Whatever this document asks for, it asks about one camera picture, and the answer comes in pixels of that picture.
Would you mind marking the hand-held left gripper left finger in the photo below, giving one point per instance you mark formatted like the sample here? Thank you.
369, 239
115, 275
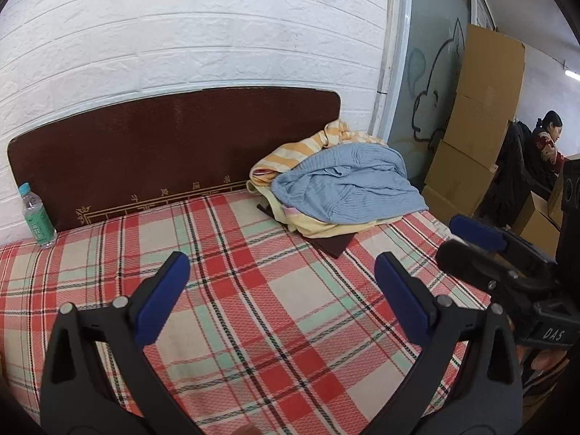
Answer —
163, 294

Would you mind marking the red plaid blanket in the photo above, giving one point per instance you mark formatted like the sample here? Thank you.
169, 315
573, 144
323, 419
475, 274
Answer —
272, 290

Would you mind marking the clear water bottle green label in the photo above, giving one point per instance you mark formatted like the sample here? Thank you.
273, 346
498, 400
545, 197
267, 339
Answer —
36, 222

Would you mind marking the glass panel with line drawing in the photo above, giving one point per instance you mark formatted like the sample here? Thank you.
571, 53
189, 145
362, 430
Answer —
430, 54

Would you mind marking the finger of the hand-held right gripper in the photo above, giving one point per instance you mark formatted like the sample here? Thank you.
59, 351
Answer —
466, 258
475, 231

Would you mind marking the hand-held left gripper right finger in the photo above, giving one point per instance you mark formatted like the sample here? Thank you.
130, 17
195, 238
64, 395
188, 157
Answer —
403, 299

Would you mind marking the tall flattened cardboard sheet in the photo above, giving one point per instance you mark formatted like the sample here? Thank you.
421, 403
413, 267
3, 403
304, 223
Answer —
489, 68

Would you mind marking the dark brown headboard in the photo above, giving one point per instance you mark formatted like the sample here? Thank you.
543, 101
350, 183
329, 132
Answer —
158, 145

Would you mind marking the black jacket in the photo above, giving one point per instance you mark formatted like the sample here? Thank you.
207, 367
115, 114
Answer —
512, 176

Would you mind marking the light blue knit sweater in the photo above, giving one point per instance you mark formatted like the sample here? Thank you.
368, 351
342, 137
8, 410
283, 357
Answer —
344, 185

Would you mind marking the open cardboard box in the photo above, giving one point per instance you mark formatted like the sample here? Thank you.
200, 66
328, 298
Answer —
539, 226

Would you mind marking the yellow striped garment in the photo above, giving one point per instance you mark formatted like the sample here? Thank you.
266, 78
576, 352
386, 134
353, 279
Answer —
294, 149

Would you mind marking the stacked cardboard box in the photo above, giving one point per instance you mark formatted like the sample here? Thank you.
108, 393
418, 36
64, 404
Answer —
457, 176

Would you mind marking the dark brown cloth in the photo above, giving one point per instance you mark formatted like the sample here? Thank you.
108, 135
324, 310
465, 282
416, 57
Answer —
333, 244

